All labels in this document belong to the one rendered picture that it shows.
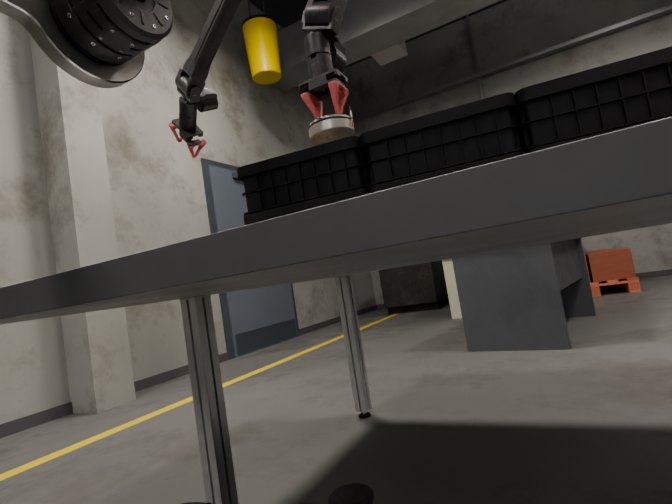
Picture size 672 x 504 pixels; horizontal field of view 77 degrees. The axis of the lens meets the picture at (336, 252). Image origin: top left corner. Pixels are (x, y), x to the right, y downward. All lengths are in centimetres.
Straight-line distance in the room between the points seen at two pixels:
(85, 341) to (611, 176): 338
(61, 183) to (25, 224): 37
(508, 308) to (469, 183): 282
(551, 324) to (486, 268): 53
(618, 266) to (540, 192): 556
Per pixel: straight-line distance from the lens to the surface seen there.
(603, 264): 581
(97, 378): 349
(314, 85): 103
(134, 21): 79
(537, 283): 303
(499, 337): 315
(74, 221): 352
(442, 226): 29
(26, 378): 360
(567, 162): 28
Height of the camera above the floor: 64
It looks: 4 degrees up
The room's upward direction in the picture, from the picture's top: 9 degrees counter-clockwise
